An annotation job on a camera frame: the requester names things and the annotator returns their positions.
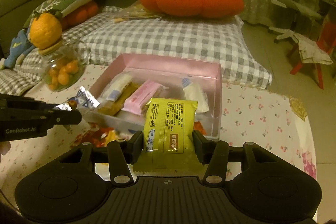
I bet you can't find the red candy packet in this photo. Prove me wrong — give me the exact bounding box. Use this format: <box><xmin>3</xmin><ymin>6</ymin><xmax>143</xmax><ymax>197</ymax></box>
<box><xmin>90</xmin><ymin>127</ymin><xmax>118</xmax><ymax>148</ymax></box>

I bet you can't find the white red snack packet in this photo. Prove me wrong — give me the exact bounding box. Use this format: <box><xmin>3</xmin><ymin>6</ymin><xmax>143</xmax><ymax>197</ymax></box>
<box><xmin>193</xmin><ymin>121</ymin><xmax>207</xmax><ymax>136</ymax></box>

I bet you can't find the gold snack bar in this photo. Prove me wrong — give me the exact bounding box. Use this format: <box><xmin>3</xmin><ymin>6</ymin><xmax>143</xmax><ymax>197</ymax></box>
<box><xmin>97</xmin><ymin>83</ymin><xmax>140</xmax><ymax>116</ymax></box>

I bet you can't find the yellow snack packet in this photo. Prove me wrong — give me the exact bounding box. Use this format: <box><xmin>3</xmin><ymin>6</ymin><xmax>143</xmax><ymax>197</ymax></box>
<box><xmin>133</xmin><ymin>98</ymin><xmax>202</xmax><ymax>173</ymax></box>

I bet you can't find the pink snack packet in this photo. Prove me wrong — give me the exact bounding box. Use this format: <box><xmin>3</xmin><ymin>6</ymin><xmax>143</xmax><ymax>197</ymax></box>
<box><xmin>122</xmin><ymin>80</ymin><xmax>163</xmax><ymax>115</ymax></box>

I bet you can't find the clear white roll packet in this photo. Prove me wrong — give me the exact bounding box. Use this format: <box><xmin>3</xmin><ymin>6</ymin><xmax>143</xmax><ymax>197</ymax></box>
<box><xmin>182</xmin><ymin>78</ymin><xmax>210</xmax><ymax>113</ymax></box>

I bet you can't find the silver blue foil packet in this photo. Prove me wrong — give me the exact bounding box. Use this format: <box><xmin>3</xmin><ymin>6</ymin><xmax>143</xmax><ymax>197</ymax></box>
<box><xmin>54</xmin><ymin>86</ymin><xmax>100</xmax><ymax>111</ymax></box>

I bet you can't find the clear white rice cracker packet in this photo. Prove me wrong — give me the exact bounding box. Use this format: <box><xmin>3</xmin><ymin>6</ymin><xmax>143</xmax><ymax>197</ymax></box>
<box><xmin>98</xmin><ymin>72</ymin><xmax>133</xmax><ymax>108</ymax></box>

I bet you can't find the person left hand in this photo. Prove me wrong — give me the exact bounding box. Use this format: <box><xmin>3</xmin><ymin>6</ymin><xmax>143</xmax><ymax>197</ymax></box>
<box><xmin>0</xmin><ymin>141</ymin><xmax>11</xmax><ymax>161</ymax></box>

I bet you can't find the cherry print tablecloth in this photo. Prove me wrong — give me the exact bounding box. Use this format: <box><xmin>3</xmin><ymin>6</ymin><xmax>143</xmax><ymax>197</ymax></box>
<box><xmin>1</xmin><ymin>56</ymin><xmax>316</xmax><ymax>205</ymax></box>

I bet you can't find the glass jar with kumquats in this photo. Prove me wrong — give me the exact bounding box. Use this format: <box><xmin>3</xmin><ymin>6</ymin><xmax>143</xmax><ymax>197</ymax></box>
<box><xmin>39</xmin><ymin>43</ymin><xmax>84</xmax><ymax>92</ymax></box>

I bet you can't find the pink silver cardboard box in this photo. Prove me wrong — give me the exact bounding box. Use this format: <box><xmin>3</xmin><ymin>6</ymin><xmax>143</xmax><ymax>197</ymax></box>
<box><xmin>89</xmin><ymin>53</ymin><xmax>222</xmax><ymax>139</ymax></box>

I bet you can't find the blue monkey plush toy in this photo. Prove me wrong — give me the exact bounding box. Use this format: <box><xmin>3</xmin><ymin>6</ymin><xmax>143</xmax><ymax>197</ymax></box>
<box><xmin>1</xmin><ymin>29</ymin><xmax>35</xmax><ymax>70</ymax></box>

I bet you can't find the grey checkered pillow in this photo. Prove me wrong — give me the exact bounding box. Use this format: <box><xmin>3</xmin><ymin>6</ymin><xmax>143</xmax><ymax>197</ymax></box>
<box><xmin>0</xmin><ymin>5</ymin><xmax>274</xmax><ymax>97</ymax></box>

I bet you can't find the small red plush cushion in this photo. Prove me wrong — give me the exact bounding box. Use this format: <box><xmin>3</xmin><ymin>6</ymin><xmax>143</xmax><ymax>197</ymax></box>
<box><xmin>60</xmin><ymin>1</ymin><xmax>99</xmax><ymax>31</ymax></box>

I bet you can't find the red plastic child chair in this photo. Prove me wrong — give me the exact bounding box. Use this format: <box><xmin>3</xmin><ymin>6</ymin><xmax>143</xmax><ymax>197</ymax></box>
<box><xmin>287</xmin><ymin>22</ymin><xmax>335</xmax><ymax>89</ymax></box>

